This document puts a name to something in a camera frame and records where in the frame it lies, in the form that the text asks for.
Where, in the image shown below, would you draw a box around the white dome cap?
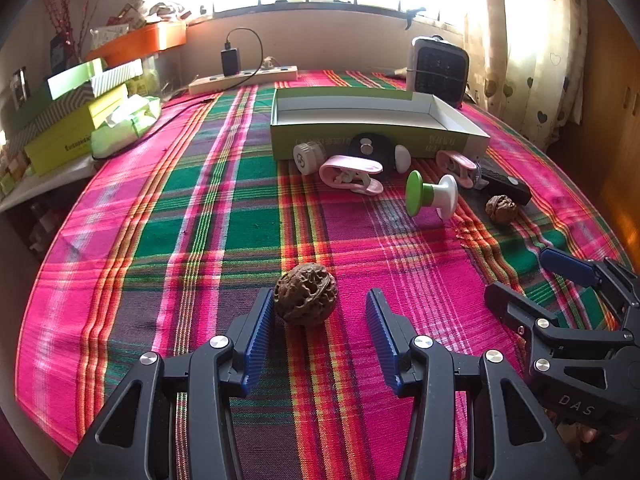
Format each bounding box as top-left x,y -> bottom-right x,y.
393,144 -> 413,176

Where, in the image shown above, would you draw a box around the black charger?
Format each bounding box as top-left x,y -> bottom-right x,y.
221,42 -> 242,77

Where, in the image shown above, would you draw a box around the black round case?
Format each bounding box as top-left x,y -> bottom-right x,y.
348,132 -> 396,178

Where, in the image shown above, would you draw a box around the orange storage box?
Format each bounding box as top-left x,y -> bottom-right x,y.
85,22 -> 187,66

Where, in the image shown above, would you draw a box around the vase with red blossom branches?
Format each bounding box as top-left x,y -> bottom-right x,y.
40,0 -> 108,72

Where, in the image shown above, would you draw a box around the clutter of paper packets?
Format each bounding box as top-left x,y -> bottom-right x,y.
90,0 -> 196,41

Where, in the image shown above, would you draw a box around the green tissue pack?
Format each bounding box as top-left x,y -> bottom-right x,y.
90,95 -> 162,158

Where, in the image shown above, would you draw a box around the black charging cable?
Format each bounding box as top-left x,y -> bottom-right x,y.
92,27 -> 264,161

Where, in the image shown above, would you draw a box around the black rectangular device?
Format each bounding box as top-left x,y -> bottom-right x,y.
477,157 -> 532,206

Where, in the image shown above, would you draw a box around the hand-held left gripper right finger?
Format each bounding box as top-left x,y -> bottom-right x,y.
365,287 -> 583,480

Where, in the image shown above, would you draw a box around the brown carved walnut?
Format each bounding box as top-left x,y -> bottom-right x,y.
485,195 -> 517,228
273,262 -> 337,328

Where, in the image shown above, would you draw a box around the green and white cardboard box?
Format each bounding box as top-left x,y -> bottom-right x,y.
270,86 -> 491,161

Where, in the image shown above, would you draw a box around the brown wooden door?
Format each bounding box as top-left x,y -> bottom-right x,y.
550,10 -> 640,261

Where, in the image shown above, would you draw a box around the green snack packet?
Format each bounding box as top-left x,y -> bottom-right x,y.
125,67 -> 161,101

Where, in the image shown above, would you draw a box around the small yellow boxes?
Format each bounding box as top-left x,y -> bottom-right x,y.
0,150 -> 31,196

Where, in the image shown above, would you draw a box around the white round jar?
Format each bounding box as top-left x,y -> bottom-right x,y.
293,141 -> 328,176

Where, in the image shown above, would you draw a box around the white patterned container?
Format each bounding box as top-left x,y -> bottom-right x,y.
90,26 -> 133,50

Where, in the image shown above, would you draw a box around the green and white knob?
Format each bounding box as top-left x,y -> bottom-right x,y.
405,170 -> 458,220

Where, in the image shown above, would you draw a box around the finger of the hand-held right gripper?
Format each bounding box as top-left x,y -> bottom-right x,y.
484,282 -> 638,377
540,247 -> 640,311

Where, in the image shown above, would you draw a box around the picture frame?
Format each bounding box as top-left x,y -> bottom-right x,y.
10,67 -> 28,111

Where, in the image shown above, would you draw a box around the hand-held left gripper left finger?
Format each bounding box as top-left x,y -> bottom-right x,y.
60,287 -> 276,480

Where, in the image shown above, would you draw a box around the yellow-green box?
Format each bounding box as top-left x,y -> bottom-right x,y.
22,84 -> 129,176

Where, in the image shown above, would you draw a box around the grey chevron box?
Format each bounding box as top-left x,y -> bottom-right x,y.
10,95 -> 96,136

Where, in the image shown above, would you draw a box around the white side table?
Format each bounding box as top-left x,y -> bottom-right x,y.
0,157 -> 98,213

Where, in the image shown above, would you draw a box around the grey desktop heater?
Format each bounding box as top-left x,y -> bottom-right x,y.
409,35 -> 471,109

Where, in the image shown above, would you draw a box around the pink and white clip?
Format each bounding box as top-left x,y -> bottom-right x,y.
319,155 -> 385,196
435,150 -> 478,188

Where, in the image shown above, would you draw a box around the white power strip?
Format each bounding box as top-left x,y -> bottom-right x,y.
188,66 -> 299,95

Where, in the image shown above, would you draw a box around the heart patterned curtain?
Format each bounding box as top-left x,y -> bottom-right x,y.
465,0 -> 588,136

